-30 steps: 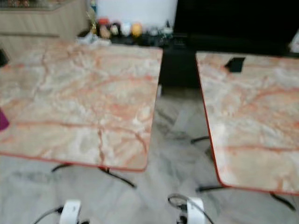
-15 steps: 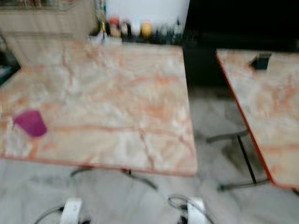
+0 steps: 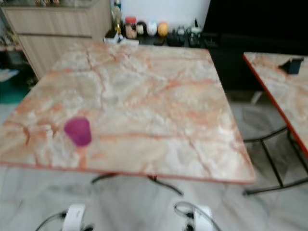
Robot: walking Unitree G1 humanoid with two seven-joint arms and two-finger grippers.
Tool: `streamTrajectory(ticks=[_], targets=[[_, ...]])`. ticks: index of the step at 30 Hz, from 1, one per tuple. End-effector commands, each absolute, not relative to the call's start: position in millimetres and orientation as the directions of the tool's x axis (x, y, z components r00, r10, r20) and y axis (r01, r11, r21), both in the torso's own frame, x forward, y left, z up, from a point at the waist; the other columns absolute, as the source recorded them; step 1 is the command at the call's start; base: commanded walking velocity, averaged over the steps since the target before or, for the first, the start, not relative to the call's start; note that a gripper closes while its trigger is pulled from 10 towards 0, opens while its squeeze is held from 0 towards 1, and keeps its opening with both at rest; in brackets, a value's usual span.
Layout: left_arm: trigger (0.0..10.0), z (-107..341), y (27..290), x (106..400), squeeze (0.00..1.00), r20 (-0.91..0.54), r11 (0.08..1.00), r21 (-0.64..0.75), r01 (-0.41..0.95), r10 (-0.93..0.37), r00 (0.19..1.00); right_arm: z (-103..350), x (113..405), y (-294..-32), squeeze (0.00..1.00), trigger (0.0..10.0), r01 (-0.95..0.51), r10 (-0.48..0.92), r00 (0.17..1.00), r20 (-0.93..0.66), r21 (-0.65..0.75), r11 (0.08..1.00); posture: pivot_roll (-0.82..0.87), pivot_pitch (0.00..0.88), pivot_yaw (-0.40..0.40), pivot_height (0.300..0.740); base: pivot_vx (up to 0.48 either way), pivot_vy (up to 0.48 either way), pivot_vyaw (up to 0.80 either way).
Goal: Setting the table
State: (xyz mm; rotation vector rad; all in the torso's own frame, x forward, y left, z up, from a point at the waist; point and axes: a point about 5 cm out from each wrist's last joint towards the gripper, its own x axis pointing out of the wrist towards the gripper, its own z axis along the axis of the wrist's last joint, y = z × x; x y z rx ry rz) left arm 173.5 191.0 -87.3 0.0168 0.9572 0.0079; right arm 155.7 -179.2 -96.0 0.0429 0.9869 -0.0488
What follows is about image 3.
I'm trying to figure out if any dark round figurine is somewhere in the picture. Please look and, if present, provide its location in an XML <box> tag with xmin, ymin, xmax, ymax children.
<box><xmin>137</xmin><ymin>21</ymin><xmax>148</xmax><ymax>36</ymax></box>

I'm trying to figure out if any display shelf with figurines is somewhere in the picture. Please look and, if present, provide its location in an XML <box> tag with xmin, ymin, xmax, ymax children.
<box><xmin>0</xmin><ymin>22</ymin><xmax>26</xmax><ymax>54</ymax></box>

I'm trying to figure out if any black metal table frame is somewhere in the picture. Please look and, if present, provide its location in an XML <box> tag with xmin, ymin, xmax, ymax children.
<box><xmin>243</xmin><ymin>126</ymin><xmax>308</xmax><ymax>196</ymax></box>

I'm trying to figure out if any small black box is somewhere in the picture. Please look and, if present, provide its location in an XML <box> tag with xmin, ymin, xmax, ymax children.
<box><xmin>280</xmin><ymin>57</ymin><xmax>305</xmax><ymax>75</ymax></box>

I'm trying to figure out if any golden trophy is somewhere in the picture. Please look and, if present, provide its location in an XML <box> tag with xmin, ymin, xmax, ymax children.
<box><xmin>112</xmin><ymin>0</ymin><xmax>123</xmax><ymax>36</ymax></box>

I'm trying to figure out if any green mug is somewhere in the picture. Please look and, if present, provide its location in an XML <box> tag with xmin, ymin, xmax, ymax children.
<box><xmin>189</xmin><ymin>26</ymin><xmax>203</xmax><ymax>48</ymax></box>

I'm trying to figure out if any light wooden cabinet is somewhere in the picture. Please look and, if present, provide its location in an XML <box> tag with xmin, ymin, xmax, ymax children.
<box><xmin>2</xmin><ymin>0</ymin><xmax>113</xmax><ymax>80</ymax></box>

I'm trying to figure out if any red-lidded glass jar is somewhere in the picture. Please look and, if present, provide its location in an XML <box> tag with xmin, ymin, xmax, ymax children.
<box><xmin>125</xmin><ymin>17</ymin><xmax>138</xmax><ymax>39</ymax></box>

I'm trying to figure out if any small white box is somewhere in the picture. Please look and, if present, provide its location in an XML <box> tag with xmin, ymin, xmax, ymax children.
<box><xmin>105</xmin><ymin>34</ymin><xmax>121</xmax><ymax>45</ymax></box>

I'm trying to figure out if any small black device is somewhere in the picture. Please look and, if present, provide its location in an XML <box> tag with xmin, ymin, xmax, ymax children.
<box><xmin>168</xmin><ymin>29</ymin><xmax>186</xmax><ymax>47</ymax></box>

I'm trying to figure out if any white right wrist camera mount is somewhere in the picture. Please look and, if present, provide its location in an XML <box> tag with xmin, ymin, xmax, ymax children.
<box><xmin>192</xmin><ymin>205</ymin><xmax>215</xmax><ymax>231</ymax></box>

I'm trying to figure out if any green storage basket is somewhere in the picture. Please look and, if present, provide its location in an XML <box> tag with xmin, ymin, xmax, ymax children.
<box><xmin>0</xmin><ymin>71</ymin><xmax>30</xmax><ymax>104</ymax></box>

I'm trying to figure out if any purple plastic cup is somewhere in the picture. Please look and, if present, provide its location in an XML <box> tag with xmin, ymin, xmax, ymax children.
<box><xmin>64</xmin><ymin>116</ymin><xmax>92</xmax><ymax>148</ymax></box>

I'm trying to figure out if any yellow round figurine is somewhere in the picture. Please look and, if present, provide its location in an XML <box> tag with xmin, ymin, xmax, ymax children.
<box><xmin>157</xmin><ymin>22</ymin><xmax>169</xmax><ymax>38</ymax></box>

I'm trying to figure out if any white round figurine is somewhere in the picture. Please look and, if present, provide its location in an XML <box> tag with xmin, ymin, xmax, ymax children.
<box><xmin>147</xmin><ymin>21</ymin><xmax>158</xmax><ymax>37</ymax></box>

